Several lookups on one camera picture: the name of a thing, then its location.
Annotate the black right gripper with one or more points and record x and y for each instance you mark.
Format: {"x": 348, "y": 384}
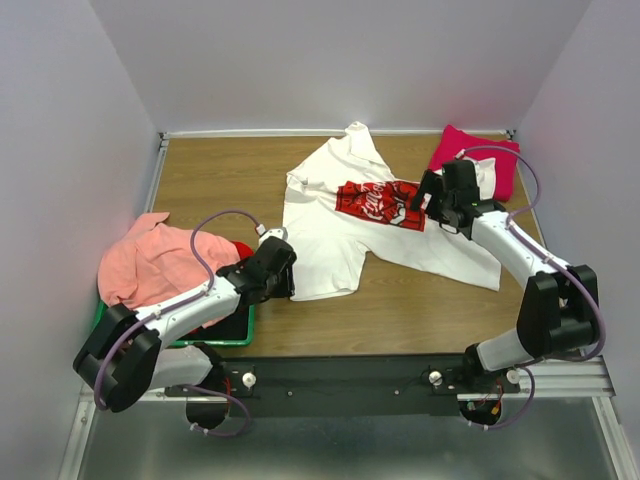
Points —
{"x": 430, "y": 183}

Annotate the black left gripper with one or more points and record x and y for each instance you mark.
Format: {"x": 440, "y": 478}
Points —
{"x": 287, "y": 289}

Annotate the white printed t-shirt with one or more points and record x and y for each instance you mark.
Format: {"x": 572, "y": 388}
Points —
{"x": 343, "y": 202}

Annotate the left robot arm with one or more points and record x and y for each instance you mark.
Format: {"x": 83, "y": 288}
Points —
{"x": 127, "y": 352}

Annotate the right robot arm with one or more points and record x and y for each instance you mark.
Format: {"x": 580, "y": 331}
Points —
{"x": 559, "y": 312}

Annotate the red t-shirt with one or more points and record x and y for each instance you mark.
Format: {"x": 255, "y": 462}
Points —
{"x": 243, "y": 250}

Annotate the folded magenta t-shirt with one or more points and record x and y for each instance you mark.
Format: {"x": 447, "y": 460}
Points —
{"x": 453, "y": 141}

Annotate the green plastic bin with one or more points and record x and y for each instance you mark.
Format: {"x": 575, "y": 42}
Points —
{"x": 236, "y": 330}

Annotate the salmon pink t-shirt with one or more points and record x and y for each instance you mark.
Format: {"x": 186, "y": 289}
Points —
{"x": 153, "y": 262}

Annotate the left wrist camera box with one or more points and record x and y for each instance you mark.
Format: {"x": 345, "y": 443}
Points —
{"x": 264, "y": 233}

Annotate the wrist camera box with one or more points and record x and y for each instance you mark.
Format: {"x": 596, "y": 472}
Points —
{"x": 486, "y": 177}
{"x": 264, "y": 233}

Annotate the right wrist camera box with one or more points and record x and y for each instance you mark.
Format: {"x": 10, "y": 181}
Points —
{"x": 486, "y": 177}

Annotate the aluminium table edge rail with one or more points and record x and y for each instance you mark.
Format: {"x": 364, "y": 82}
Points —
{"x": 156, "y": 172}

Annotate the aluminium front frame rail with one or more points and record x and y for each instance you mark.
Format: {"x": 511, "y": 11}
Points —
{"x": 560, "y": 379}

